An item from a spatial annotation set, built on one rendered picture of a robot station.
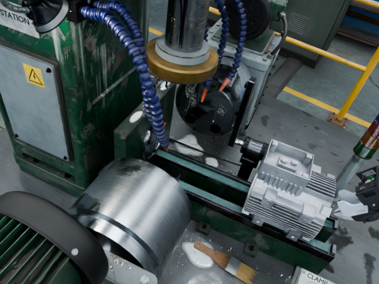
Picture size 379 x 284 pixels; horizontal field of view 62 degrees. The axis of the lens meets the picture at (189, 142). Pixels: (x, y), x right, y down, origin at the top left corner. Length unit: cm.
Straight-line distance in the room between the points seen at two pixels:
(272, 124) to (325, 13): 242
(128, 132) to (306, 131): 98
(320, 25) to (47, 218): 363
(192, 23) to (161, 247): 47
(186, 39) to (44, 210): 47
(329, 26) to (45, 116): 331
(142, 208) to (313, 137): 107
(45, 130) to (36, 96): 11
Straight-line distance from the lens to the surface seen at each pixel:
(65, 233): 41
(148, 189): 68
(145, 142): 92
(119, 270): 59
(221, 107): 106
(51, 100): 85
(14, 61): 86
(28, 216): 41
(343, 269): 118
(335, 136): 163
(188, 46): 73
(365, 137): 115
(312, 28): 387
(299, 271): 76
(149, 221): 65
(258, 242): 104
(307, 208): 87
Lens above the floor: 170
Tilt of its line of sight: 43 degrees down
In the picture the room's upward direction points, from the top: 11 degrees clockwise
